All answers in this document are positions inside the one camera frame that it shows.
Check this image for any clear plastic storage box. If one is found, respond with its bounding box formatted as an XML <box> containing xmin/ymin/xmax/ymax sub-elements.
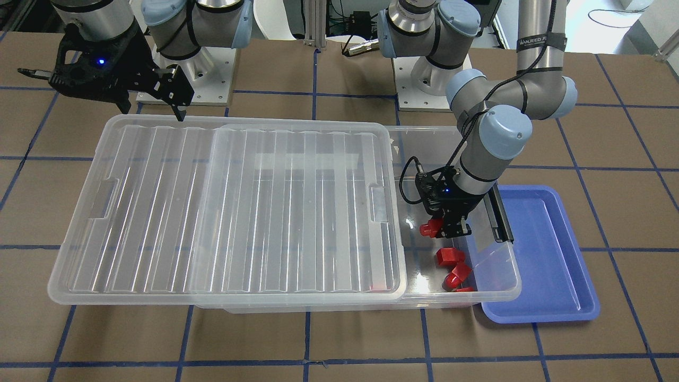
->
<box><xmin>185</xmin><ymin>119</ymin><xmax>520</xmax><ymax>314</ymax></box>

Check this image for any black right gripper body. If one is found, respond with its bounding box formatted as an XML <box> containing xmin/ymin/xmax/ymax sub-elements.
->
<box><xmin>17</xmin><ymin>24</ymin><xmax>194</xmax><ymax>108</ymax></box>

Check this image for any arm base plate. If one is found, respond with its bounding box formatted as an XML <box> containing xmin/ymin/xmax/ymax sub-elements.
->
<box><xmin>392</xmin><ymin>55</ymin><xmax>472</xmax><ymax>113</ymax></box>
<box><xmin>136</xmin><ymin>45</ymin><xmax>237</xmax><ymax>107</ymax></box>

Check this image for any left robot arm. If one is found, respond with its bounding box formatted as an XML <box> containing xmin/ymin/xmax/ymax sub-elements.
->
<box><xmin>377</xmin><ymin>1</ymin><xmax>578</xmax><ymax>238</ymax></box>

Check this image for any black box latch handle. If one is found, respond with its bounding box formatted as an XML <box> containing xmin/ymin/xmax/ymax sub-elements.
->
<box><xmin>483</xmin><ymin>183</ymin><xmax>515</xmax><ymax>242</ymax></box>

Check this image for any clear plastic box lid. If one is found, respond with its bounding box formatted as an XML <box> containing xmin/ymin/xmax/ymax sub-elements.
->
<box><xmin>48</xmin><ymin>115</ymin><xmax>407</xmax><ymax>312</ymax></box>

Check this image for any white chair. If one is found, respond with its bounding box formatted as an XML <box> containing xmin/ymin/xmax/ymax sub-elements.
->
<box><xmin>253</xmin><ymin>1</ymin><xmax>296</xmax><ymax>41</ymax></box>

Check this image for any blue plastic tray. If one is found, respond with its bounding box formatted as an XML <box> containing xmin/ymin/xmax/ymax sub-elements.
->
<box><xmin>482</xmin><ymin>185</ymin><xmax>600</xmax><ymax>324</ymax></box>

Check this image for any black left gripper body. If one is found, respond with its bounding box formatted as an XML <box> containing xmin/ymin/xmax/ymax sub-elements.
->
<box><xmin>415</xmin><ymin>166</ymin><xmax>486</xmax><ymax>225</ymax></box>

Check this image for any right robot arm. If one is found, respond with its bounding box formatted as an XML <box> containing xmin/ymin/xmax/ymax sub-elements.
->
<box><xmin>18</xmin><ymin>1</ymin><xmax>254</xmax><ymax>121</ymax></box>

